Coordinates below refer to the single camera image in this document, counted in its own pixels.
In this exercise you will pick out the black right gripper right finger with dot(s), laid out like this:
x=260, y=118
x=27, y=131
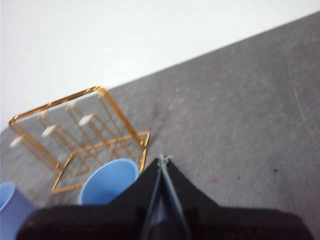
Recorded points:
x=237, y=225

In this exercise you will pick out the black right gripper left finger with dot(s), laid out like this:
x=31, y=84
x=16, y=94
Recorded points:
x=87, y=222

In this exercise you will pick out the blue ribbed plastic cup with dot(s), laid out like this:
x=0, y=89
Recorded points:
x=107, y=182
x=12, y=217

